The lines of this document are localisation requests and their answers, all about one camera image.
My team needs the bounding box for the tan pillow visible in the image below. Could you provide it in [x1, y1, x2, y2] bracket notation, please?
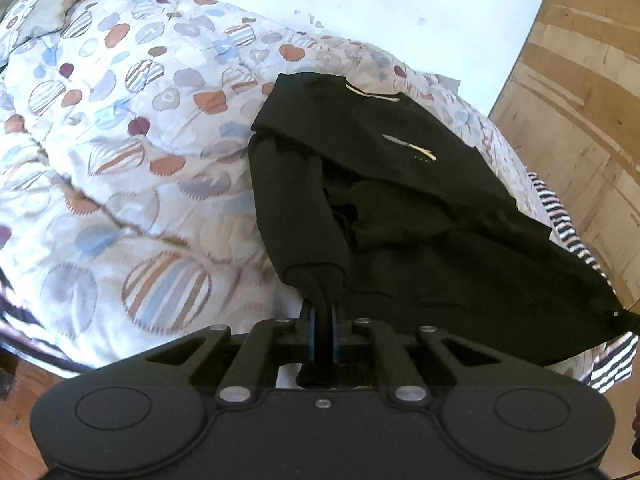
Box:
[0, 0, 113, 68]

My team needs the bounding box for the wooden board panel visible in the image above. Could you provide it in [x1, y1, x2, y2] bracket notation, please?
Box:
[487, 0, 640, 311]

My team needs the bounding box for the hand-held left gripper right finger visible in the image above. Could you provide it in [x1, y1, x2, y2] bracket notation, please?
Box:
[329, 304, 504, 404]

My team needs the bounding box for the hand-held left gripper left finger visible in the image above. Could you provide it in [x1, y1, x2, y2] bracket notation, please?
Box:
[144, 304, 322, 405]

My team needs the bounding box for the black long-sleeve sweater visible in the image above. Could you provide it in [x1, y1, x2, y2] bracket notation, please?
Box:
[247, 72, 640, 366]

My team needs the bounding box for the patterned white duvet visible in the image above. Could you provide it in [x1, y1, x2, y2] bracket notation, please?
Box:
[0, 0, 556, 376]

